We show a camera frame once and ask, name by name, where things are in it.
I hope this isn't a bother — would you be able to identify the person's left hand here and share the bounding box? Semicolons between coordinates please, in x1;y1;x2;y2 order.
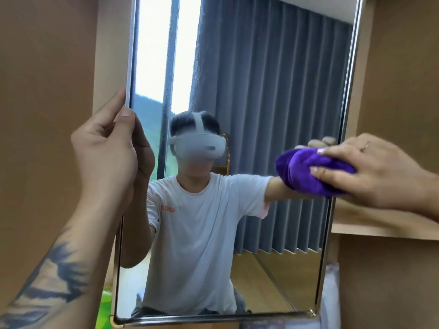
71;89;139;216

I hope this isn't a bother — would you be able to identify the person's right hand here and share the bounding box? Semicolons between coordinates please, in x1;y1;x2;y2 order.
310;133;434;211

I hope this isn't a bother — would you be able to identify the purple cleaning cloth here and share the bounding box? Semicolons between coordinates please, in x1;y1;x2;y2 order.
275;148;357;198

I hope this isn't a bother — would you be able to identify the pull-out wardrobe mirror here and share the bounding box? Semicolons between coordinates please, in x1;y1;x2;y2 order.
110;0;364;328

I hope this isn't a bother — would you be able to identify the person's left forearm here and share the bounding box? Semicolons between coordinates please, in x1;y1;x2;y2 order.
0;195;134;329

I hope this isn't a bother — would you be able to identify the light wooden wardrobe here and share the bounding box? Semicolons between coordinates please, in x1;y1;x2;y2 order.
0;0;439;329

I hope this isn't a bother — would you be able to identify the green tissue packet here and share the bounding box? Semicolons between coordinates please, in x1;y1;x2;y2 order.
95;286;113;329

